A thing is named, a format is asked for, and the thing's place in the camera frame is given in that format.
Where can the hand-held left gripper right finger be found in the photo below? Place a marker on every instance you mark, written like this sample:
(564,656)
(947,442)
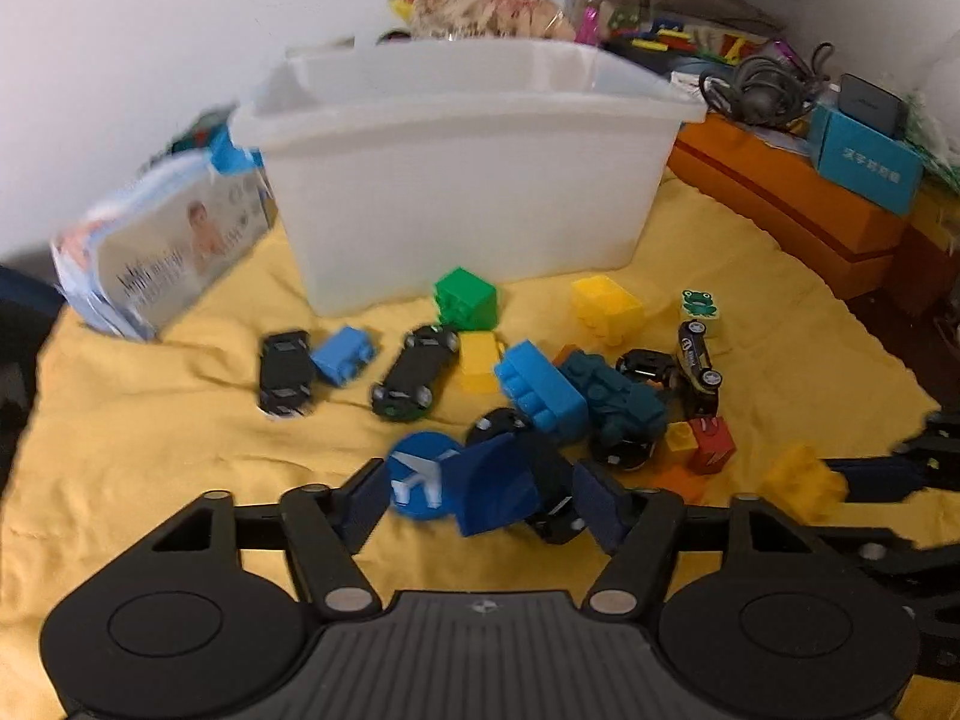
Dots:
(600,502)

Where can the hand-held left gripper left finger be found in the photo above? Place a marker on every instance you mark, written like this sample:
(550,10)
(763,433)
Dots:
(366,502)

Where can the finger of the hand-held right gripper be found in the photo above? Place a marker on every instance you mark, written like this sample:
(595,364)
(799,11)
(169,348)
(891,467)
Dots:
(877,551)
(870,474)

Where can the blue wedge toy piece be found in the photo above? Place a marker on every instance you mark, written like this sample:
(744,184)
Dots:
(495,484)

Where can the large blue building block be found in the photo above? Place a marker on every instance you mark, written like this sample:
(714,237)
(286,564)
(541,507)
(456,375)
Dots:
(540,394)

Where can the white plastic storage bin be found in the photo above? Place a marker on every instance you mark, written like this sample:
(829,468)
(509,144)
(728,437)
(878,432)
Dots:
(465,187)

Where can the blue round sign disc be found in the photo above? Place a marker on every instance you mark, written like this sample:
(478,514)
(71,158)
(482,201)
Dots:
(412,472)

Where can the orange building block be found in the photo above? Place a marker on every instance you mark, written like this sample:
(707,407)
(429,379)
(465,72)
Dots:
(679,484)

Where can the tiny yellow building block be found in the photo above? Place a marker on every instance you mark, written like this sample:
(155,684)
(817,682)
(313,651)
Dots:
(680,436)

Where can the dark teal toy vehicle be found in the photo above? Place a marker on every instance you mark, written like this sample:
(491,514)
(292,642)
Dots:
(615,397)

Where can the red building block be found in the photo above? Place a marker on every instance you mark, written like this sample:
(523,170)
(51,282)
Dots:
(712,444)

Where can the black toy car green trim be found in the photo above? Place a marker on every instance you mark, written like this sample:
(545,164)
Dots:
(416,382)

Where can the small blue building block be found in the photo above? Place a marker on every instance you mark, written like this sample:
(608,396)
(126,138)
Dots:
(343,352)

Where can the black toy car white mark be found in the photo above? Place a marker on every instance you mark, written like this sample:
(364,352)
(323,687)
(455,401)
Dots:
(697,367)

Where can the small yellow building block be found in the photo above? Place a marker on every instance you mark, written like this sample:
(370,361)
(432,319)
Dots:
(480,360)

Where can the yellow cloth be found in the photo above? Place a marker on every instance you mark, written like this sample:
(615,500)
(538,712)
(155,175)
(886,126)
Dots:
(187,450)

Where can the large yellow building block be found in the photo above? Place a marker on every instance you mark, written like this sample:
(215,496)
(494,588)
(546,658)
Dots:
(607,307)

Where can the brown box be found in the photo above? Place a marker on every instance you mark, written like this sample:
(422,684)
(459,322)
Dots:
(926,262)

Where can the frog print cube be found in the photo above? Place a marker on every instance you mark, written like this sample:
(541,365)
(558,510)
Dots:
(701,307)

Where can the green building block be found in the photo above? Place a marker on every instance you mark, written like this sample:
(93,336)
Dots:
(469,300)

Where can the orange box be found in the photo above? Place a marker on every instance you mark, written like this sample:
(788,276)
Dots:
(787,195)

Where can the blue cardboard box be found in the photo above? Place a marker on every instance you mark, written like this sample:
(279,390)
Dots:
(862,157)

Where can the wet wipes pack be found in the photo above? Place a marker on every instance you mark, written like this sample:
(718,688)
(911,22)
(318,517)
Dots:
(157,247)

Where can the green printed bag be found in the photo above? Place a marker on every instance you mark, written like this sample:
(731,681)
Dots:
(926,131)

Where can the black device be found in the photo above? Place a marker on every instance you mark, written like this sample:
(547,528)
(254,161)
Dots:
(870,105)

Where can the small white patterned box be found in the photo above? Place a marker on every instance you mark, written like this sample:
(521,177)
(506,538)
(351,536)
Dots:
(686,81)

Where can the pile of colourful toy pieces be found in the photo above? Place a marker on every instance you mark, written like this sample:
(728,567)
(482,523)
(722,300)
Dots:
(675,34)

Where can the clear snack bag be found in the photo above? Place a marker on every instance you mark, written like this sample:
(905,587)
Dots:
(472,7)

